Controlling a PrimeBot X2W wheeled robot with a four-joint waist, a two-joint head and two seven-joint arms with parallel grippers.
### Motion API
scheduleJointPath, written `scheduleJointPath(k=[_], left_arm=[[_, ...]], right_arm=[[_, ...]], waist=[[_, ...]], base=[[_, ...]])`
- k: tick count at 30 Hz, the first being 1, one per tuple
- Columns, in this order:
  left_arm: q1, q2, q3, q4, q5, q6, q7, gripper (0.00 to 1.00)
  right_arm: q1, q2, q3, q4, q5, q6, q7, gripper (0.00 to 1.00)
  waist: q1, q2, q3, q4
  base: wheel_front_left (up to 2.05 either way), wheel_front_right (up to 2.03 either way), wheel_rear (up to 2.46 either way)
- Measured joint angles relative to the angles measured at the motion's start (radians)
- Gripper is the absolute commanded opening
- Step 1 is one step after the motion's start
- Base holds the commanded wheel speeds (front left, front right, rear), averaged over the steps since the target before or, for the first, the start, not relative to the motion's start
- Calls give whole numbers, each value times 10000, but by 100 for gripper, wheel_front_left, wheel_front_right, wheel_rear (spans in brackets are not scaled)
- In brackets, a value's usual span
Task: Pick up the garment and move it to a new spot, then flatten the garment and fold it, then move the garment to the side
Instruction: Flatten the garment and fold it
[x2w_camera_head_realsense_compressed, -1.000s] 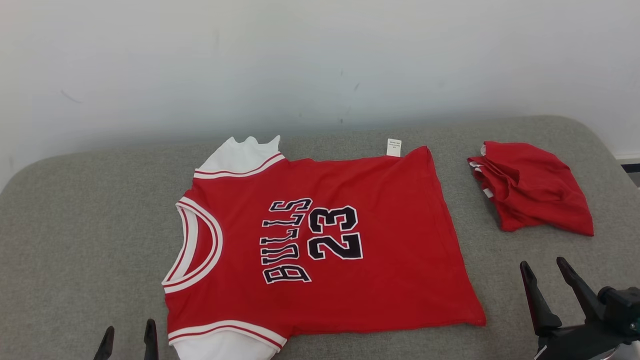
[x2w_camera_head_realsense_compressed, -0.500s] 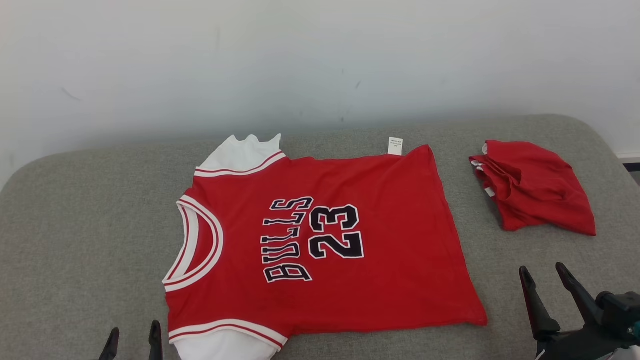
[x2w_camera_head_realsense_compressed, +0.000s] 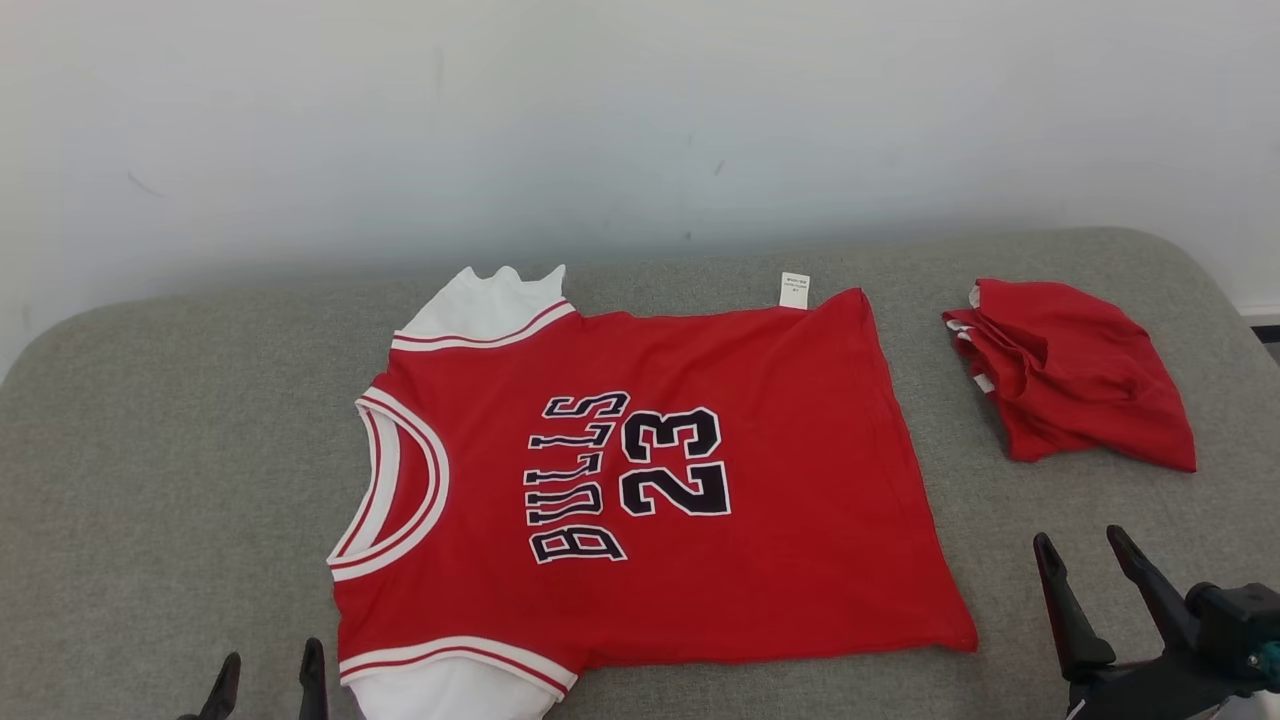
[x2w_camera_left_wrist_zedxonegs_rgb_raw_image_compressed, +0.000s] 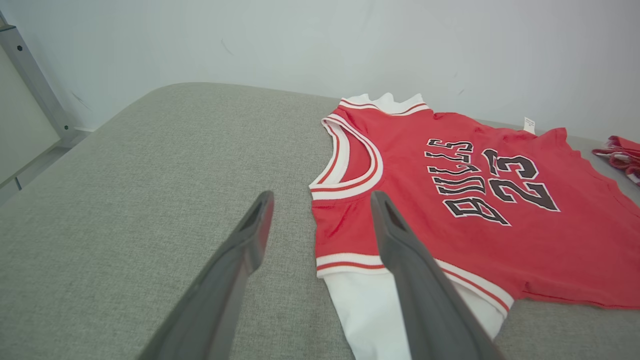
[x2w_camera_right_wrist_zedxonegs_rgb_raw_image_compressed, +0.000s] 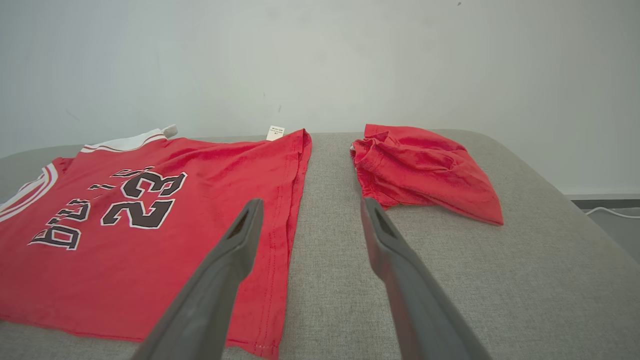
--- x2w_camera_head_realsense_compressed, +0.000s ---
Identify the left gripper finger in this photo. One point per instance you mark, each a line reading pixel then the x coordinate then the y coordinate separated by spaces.
pixel 314 690
pixel 222 700

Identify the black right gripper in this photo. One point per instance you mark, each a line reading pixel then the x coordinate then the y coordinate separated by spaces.
pixel 1140 695

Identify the red shorts with white stripe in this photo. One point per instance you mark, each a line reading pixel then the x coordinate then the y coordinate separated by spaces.
pixel 1080 380

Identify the red Bulls 23 jersey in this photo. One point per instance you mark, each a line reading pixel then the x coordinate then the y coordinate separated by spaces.
pixel 800 480

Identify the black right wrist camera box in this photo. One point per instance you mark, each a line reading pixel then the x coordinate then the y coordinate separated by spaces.
pixel 1235 625

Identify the teal right camera connector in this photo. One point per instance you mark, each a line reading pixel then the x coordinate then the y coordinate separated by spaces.
pixel 1272 660

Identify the white wall baseboard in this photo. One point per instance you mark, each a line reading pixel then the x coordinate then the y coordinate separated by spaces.
pixel 1262 314

